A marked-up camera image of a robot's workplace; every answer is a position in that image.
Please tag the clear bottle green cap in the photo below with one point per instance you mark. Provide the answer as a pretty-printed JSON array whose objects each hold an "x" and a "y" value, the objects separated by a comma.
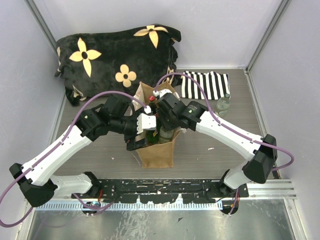
[{"x": 165, "y": 136}]

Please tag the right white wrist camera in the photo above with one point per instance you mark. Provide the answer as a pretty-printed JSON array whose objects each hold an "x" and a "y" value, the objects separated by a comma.
[{"x": 160, "y": 93}]

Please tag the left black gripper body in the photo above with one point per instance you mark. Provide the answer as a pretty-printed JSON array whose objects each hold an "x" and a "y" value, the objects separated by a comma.
[{"x": 128, "y": 127}]

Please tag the black floral plush blanket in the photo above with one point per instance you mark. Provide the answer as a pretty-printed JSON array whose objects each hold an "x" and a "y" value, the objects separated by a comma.
[{"x": 91, "y": 63}]

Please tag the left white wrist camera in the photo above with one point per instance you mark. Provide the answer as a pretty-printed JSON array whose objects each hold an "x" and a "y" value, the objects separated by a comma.
[{"x": 146, "y": 121}]

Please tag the Coca-Cola glass bottle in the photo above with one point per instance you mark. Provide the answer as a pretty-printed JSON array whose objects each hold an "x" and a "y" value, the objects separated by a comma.
[{"x": 153, "y": 106}]

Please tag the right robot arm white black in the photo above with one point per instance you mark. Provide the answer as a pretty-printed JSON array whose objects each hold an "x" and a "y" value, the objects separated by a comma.
[{"x": 259, "y": 152}]

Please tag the clear glass bottle back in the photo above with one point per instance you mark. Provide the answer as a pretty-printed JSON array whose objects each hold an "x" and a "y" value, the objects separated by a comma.
[{"x": 222, "y": 105}]

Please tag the black white striped cloth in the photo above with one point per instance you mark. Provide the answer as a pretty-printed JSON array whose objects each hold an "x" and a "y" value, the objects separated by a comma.
[{"x": 215, "y": 85}]

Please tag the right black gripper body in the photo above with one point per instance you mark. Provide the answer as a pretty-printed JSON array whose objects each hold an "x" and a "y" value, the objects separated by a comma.
[{"x": 168, "y": 120}]

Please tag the brown burlap canvas bag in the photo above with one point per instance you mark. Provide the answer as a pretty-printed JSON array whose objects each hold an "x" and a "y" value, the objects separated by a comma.
[{"x": 158, "y": 155}]

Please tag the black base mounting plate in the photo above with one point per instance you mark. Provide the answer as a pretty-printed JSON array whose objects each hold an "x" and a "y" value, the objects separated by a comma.
[{"x": 158, "y": 191}]

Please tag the aluminium frame rail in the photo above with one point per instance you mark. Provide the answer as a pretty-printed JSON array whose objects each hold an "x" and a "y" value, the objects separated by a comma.
[{"x": 172, "y": 209}]

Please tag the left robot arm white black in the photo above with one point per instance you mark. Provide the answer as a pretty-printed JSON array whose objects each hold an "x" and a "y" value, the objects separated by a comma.
[{"x": 36, "y": 178}]

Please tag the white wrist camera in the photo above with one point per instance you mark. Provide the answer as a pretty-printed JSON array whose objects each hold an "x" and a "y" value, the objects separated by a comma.
[
  {"x": 160, "y": 93},
  {"x": 146, "y": 121}
]

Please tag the green glass bottle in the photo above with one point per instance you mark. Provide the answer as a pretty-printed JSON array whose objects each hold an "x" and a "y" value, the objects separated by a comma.
[{"x": 152, "y": 137}]

